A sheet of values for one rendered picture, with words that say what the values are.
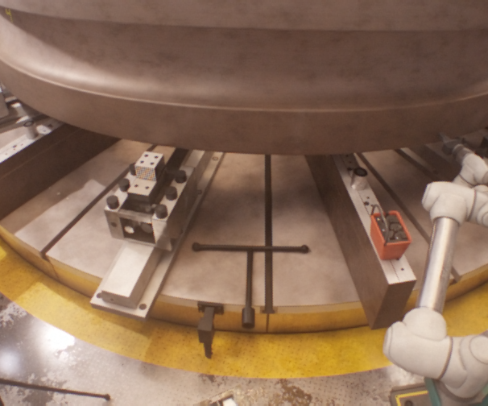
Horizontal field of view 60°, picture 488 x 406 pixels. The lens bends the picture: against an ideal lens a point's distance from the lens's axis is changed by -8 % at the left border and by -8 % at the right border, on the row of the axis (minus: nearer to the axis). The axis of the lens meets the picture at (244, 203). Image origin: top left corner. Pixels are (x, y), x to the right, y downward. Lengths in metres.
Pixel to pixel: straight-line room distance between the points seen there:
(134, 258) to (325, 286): 1.00
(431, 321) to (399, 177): 1.75
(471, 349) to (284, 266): 1.26
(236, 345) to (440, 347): 1.30
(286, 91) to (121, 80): 0.85
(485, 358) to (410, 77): 1.47
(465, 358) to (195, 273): 1.48
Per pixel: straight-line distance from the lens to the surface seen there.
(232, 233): 2.66
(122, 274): 2.34
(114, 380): 2.56
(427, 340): 1.59
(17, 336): 2.90
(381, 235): 2.05
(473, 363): 1.59
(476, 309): 3.03
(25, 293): 3.07
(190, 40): 2.23
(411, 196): 3.08
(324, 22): 2.02
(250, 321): 2.24
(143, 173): 2.35
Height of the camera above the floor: 2.24
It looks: 43 degrees down
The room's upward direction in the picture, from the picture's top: straight up
